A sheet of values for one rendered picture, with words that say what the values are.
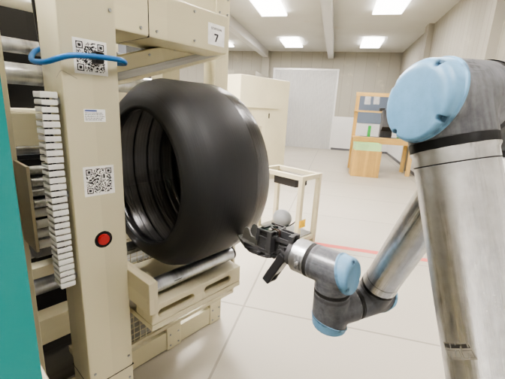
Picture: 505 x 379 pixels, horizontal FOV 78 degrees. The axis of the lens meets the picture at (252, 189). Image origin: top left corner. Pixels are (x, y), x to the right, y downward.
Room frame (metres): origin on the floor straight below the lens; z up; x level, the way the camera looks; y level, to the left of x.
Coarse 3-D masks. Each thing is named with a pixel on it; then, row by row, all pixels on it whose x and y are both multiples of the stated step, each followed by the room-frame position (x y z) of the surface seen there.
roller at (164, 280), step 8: (232, 248) 1.05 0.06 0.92; (208, 256) 0.97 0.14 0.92; (216, 256) 0.99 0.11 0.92; (224, 256) 1.00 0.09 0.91; (232, 256) 1.03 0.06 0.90; (192, 264) 0.92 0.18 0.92; (200, 264) 0.93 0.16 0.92; (208, 264) 0.95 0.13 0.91; (216, 264) 0.97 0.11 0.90; (168, 272) 0.86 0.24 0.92; (176, 272) 0.86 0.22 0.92; (184, 272) 0.88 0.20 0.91; (192, 272) 0.90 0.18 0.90; (200, 272) 0.92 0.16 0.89; (160, 280) 0.82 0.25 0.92; (168, 280) 0.83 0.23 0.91; (176, 280) 0.85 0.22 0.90; (160, 288) 0.81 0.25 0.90
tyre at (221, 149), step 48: (144, 96) 0.93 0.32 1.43; (192, 96) 0.89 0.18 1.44; (144, 144) 1.25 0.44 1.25; (192, 144) 0.81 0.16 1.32; (240, 144) 0.89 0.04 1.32; (144, 192) 1.23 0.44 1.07; (192, 192) 0.79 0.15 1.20; (240, 192) 0.85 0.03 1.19; (144, 240) 0.94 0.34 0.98; (192, 240) 0.81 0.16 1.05
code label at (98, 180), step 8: (88, 168) 0.75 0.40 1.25; (96, 168) 0.76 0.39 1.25; (104, 168) 0.78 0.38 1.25; (112, 168) 0.79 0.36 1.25; (88, 176) 0.75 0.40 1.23; (96, 176) 0.76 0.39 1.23; (104, 176) 0.78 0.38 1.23; (112, 176) 0.79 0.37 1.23; (88, 184) 0.75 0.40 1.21; (96, 184) 0.76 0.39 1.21; (104, 184) 0.78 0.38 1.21; (112, 184) 0.79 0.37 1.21; (88, 192) 0.75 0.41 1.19; (96, 192) 0.76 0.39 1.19; (104, 192) 0.78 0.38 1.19; (112, 192) 0.79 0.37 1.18
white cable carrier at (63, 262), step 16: (48, 96) 0.71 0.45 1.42; (48, 112) 0.70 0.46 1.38; (48, 128) 0.71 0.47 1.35; (48, 144) 0.70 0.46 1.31; (48, 160) 0.70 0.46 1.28; (48, 176) 0.70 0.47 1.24; (48, 192) 0.71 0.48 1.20; (64, 192) 0.72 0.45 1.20; (48, 208) 0.72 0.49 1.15; (64, 208) 0.73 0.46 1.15; (64, 224) 0.71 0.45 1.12; (64, 240) 0.71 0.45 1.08; (64, 256) 0.70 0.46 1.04; (64, 272) 0.70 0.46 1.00; (64, 288) 0.70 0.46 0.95
